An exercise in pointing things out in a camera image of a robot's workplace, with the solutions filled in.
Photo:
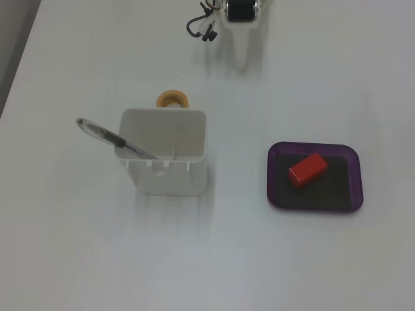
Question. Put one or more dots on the red cube block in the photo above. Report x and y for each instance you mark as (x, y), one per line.
(307, 170)

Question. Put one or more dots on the yellow tape roll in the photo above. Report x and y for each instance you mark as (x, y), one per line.
(173, 97)

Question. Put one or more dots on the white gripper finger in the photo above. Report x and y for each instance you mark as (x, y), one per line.
(240, 47)

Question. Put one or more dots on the purple tray with dark mat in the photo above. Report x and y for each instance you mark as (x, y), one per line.
(343, 191)

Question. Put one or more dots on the black ballpoint pen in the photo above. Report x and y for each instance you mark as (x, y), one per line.
(110, 137)

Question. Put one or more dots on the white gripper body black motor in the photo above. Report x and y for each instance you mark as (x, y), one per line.
(244, 11)

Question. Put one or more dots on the white plastic pen holder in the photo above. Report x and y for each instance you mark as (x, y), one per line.
(162, 136)

